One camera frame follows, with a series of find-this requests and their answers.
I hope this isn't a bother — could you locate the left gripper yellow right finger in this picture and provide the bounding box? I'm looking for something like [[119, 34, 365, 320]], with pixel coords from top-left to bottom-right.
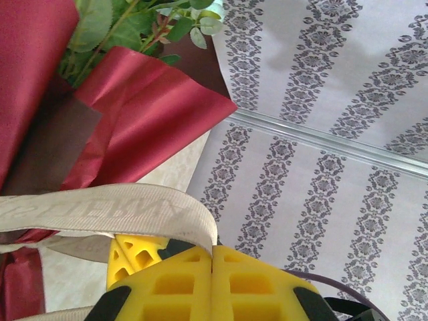
[[212, 245, 337, 321]]

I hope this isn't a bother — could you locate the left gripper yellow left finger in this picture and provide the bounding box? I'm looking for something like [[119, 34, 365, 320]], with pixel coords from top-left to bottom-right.
[[88, 245, 213, 321]]

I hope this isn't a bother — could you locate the beige ribbon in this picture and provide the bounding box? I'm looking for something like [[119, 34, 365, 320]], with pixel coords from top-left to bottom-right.
[[0, 182, 219, 321]]

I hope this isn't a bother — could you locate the red and maroon wrapping paper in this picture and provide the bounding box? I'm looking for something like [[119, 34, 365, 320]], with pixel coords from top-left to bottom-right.
[[0, 0, 238, 321]]

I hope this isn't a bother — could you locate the magenta fake rose stem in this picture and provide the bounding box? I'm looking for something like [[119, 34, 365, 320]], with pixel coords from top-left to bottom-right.
[[56, 0, 158, 88]]

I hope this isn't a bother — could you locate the purple cable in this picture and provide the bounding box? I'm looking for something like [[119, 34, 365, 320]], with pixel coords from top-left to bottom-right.
[[280, 270, 381, 310]]

